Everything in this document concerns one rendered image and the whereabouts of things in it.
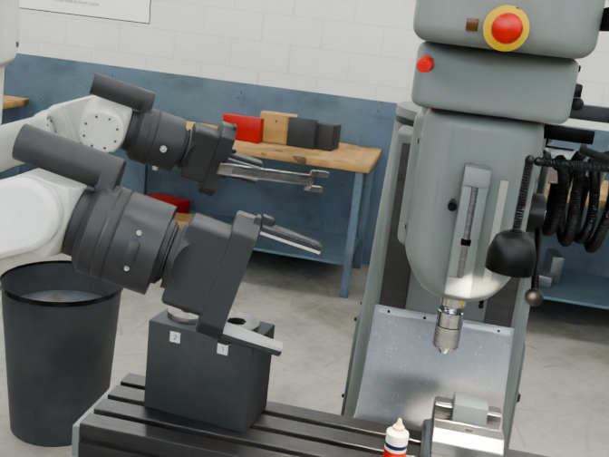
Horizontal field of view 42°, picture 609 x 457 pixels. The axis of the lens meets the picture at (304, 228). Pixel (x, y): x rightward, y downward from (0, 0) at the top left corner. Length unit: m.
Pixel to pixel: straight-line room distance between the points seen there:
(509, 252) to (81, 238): 0.68
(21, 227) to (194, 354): 0.87
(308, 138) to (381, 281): 3.40
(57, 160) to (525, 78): 0.74
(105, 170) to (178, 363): 0.88
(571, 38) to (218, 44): 4.80
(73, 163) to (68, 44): 5.55
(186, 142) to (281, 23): 4.48
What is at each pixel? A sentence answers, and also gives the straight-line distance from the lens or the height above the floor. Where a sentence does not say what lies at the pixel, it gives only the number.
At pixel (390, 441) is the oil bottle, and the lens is 1.47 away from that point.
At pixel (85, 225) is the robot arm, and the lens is 0.71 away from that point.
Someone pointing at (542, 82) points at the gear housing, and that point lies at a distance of 1.24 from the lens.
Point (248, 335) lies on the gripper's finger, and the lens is 0.76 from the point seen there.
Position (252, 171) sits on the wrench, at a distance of 1.28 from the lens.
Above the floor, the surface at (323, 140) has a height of 0.94.
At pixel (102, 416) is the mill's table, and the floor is 0.96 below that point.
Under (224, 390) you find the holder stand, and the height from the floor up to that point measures 1.04.
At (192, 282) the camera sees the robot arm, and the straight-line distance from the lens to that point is 0.73.
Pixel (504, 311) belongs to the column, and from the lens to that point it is 1.83.
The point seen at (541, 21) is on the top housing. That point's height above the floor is 1.77.
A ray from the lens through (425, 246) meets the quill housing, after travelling 1.31.
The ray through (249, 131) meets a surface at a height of 0.95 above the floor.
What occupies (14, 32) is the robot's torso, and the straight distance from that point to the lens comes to 1.08.
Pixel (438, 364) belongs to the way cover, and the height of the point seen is 1.02.
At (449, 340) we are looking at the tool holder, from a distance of 1.43.
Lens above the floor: 1.75
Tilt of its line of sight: 15 degrees down
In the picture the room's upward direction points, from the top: 7 degrees clockwise
